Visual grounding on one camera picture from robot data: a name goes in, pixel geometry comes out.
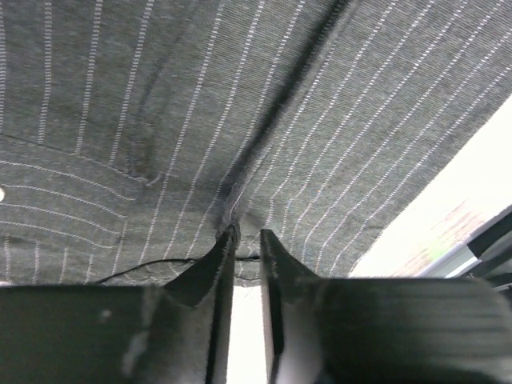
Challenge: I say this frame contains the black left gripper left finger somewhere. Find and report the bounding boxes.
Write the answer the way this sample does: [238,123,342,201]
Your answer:
[1,226,237,383]

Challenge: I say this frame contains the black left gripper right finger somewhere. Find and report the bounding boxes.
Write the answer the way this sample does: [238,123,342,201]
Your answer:
[260,230,511,383]

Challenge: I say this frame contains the black pinstripe long sleeve shirt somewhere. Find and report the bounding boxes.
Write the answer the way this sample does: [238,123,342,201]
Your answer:
[1,1,511,285]

